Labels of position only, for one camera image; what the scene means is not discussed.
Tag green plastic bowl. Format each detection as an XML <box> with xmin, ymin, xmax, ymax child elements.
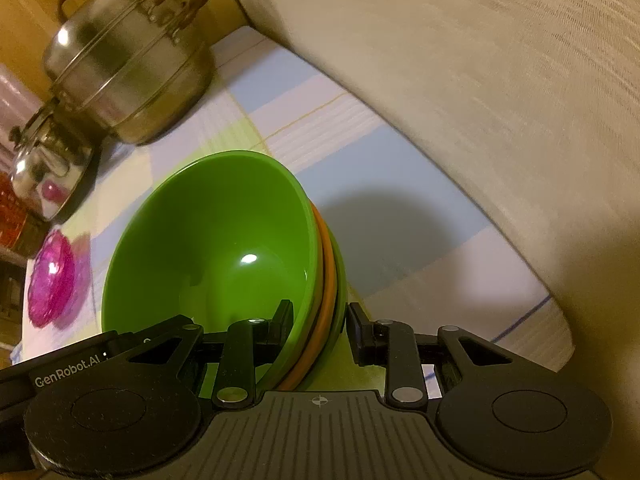
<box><xmin>297</xmin><ymin>230</ymin><xmax>348</xmax><ymax>391</ymax></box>
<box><xmin>101</xmin><ymin>151</ymin><xmax>323</xmax><ymax>389</ymax></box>

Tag orange plastic bowl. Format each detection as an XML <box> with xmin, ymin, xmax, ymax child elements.
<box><xmin>276</xmin><ymin>203</ymin><xmax>337</xmax><ymax>391</ymax></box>

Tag pink heart-shaped glass dish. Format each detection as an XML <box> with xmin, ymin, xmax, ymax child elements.
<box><xmin>27</xmin><ymin>230</ymin><xmax>75</xmax><ymax>328</ymax></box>

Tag checked plastic tablecloth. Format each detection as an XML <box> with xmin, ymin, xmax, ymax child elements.
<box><xmin>11</xmin><ymin>26</ymin><xmax>575</xmax><ymax>370</ymax></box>

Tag stainless steel kettle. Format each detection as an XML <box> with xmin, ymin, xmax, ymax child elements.
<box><xmin>9</xmin><ymin>98</ymin><xmax>96</xmax><ymax>221</ymax></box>

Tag stainless steel steamer pot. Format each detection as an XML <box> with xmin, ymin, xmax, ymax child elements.
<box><xmin>42</xmin><ymin>0</ymin><xmax>214</xmax><ymax>144</ymax></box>

